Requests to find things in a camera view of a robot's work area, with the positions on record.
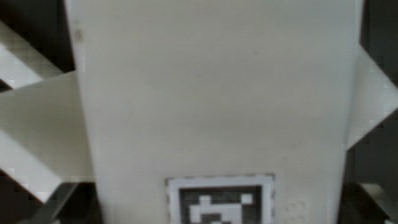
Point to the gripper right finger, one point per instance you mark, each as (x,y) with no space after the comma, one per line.
(367,207)

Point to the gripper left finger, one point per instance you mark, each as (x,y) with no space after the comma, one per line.
(72,207)

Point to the white cabinet body box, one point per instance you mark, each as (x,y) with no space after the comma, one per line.
(44,141)

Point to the tall white block with tag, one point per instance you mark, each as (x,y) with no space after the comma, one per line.
(216,82)

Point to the white front frame rail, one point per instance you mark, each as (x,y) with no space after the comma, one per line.
(26,67)

